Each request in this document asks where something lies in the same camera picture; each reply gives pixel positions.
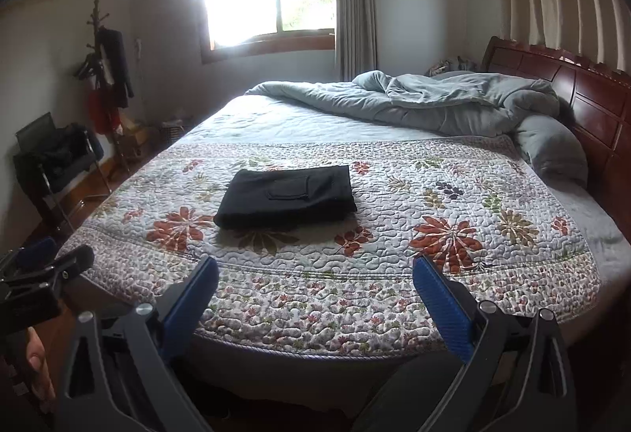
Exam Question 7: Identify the person's left hand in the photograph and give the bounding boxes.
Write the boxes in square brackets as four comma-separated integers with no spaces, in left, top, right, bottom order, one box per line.
[26,327,56,404]

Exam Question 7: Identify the grey pillow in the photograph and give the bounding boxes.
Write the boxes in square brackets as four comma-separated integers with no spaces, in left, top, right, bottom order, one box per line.
[512,115,588,187]

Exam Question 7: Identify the black pants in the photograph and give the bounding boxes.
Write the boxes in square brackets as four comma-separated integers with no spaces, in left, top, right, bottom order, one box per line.
[214,165,357,230]

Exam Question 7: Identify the dark red wooden headboard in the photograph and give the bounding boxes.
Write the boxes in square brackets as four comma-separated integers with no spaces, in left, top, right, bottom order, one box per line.
[481,37,631,236]

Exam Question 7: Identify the wooden coat rack with clothes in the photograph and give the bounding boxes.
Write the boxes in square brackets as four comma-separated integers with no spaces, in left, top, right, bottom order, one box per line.
[74,0,135,174]

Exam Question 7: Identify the floral quilted bedspread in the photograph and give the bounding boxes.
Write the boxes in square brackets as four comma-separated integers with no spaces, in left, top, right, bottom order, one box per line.
[65,136,600,358]

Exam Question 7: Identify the grey-green duvet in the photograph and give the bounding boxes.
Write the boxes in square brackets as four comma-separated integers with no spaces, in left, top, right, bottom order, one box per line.
[246,70,560,137]

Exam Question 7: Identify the black chair with bag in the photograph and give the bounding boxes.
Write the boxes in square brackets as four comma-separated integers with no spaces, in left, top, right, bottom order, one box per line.
[13,112,112,231]

